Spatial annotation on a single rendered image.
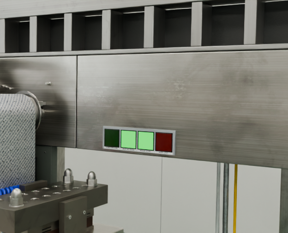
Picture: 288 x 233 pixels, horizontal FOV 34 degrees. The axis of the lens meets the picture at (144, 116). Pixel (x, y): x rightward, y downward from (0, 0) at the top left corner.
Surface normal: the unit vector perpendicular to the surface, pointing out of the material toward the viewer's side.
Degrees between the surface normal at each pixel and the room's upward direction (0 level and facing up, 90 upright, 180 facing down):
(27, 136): 90
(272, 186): 90
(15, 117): 90
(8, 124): 90
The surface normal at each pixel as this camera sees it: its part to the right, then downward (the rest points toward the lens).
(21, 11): -0.51, 0.04
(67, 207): 0.86, 0.04
